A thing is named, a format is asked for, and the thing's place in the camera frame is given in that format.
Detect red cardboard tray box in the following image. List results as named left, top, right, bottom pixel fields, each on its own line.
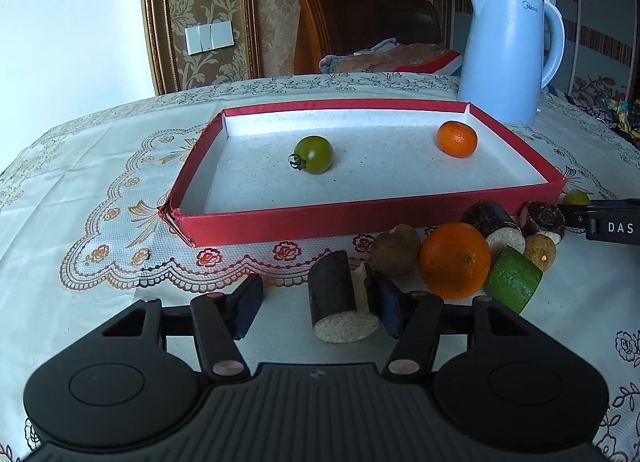
left=159, top=100, right=568, bottom=247

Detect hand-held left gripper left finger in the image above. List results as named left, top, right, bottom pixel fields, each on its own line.
left=101, top=274, right=265, bottom=384

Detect small orange mandarin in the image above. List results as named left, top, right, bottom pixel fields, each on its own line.
left=436, top=121, right=478, bottom=159

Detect brown round kiwi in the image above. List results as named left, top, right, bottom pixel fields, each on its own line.
left=370, top=224, right=422, bottom=276

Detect gold wooden wall frame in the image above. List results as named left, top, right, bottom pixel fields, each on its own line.
left=138, top=0, right=263, bottom=96

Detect large orange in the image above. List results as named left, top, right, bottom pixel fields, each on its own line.
left=418, top=222, right=492, bottom=301

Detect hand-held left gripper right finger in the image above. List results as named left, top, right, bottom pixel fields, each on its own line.
left=372, top=274, right=532, bottom=384

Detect small tan longan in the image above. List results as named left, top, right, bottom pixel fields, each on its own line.
left=523, top=234, right=557, bottom=272

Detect patterned wardrobe doors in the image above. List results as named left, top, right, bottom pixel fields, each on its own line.
left=447, top=0, right=640, bottom=107

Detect white wall switch panel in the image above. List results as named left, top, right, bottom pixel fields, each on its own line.
left=184, top=20, right=235, bottom=56

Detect wooden chair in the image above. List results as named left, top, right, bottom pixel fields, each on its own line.
left=286, top=0, right=445, bottom=76

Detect light blue electric kettle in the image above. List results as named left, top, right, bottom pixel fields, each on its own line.
left=457, top=0, right=566, bottom=127

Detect green tomato with stem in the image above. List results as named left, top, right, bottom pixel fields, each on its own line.
left=288, top=135, right=334, bottom=175

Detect folded cloth on chair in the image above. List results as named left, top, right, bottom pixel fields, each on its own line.
left=319, top=38, right=463, bottom=76

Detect long dark sugarcane piece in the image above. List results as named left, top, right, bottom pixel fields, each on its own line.
left=307, top=250, right=381, bottom=345

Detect short dark sugarcane piece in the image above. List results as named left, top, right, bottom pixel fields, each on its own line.
left=461, top=201, right=527, bottom=259

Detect colourful cloth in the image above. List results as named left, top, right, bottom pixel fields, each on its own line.
left=602, top=96, right=640, bottom=147

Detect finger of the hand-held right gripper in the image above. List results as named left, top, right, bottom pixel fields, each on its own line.
left=554, top=199, right=640, bottom=223

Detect green cucumber piece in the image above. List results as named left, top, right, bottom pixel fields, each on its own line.
left=483, top=245, right=544, bottom=315

